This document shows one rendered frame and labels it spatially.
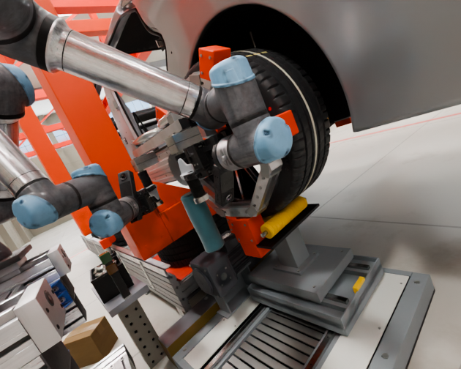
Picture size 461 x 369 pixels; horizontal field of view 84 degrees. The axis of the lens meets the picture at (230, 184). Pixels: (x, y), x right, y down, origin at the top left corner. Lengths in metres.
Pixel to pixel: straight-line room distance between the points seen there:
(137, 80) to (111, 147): 0.74
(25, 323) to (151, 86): 0.46
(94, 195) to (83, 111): 0.61
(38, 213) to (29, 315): 0.20
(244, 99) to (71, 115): 0.93
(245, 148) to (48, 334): 0.46
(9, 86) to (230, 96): 0.65
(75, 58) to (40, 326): 0.46
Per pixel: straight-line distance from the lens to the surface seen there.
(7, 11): 0.51
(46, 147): 3.21
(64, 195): 0.69
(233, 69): 0.46
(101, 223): 0.74
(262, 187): 0.85
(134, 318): 1.47
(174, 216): 1.32
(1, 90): 0.93
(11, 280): 1.08
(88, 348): 1.92
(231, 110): 0.46
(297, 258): 1.22
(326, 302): 1.14
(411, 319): 1.16
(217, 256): 1.23
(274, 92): 0.82
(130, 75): 0.55
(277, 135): 0.45
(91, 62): 0.56
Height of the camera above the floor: 0.89
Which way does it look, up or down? 10 degrees down
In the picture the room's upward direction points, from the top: 24 degrees counter-clockwise
